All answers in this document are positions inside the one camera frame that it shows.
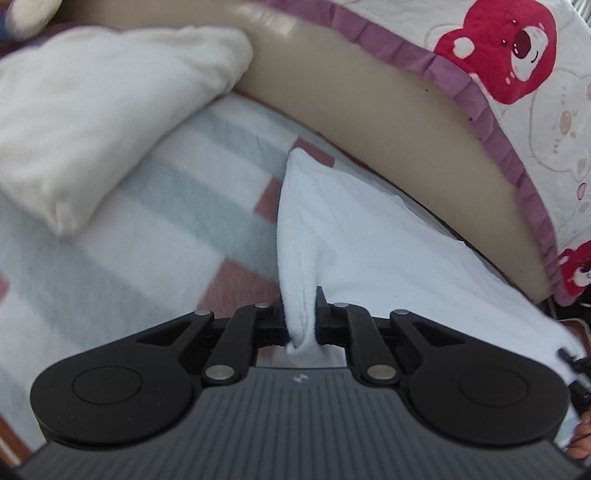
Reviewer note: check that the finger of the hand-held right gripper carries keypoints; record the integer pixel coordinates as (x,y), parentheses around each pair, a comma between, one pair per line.
(567,359)

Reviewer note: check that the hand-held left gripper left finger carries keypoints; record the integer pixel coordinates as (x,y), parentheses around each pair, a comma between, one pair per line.
(272,325)

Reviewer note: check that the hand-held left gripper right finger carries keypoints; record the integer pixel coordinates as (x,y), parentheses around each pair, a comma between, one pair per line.
(323,318)

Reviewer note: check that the white garment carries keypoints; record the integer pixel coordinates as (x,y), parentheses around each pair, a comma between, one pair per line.
(369,249)

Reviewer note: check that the person's right hand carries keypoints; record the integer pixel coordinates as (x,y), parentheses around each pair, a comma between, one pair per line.
(584,436)

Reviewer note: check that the checked bed blanket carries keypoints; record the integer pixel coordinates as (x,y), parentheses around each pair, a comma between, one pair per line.
(161,221)

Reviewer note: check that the beige headboard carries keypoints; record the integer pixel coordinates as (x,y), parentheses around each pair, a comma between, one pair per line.
(369,115)

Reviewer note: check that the printed quilt with purple ruffle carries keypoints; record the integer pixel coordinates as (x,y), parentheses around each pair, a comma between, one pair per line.
(545,138)

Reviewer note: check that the cream pillow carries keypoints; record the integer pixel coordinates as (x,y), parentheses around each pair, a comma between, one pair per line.
(101,115)

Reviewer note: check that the blurred white plush toy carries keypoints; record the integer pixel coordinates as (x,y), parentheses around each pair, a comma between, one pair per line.
(25,16)

